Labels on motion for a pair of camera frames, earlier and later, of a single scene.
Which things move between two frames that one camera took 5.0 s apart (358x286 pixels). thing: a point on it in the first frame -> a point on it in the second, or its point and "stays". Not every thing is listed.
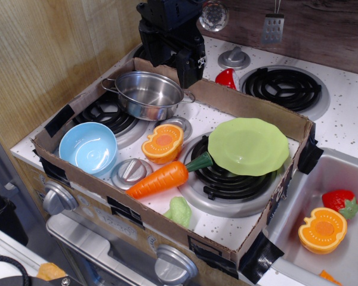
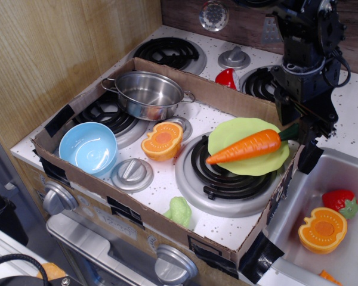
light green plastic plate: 247,146 stays
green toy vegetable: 179,211 stays
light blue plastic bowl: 90,147 stays
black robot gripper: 168,27 -> 311,88
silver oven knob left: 58,199 stays
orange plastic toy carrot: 168,174 -> 261,142
